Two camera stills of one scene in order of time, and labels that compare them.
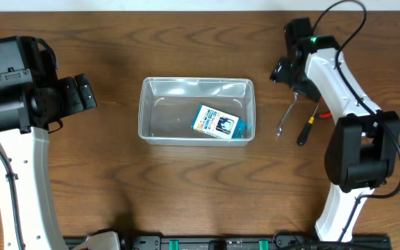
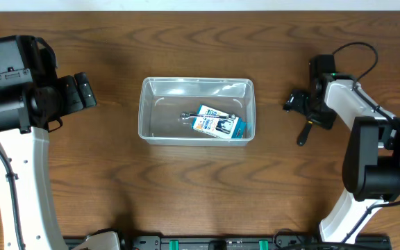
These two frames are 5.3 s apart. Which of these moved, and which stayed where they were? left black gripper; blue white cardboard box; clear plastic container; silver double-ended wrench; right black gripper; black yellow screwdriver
Moved: silver double-ended wrench; right black gripper
Stayed: blue white cardboard box; clear plastic container; black yellow screwdriver; left black gripper
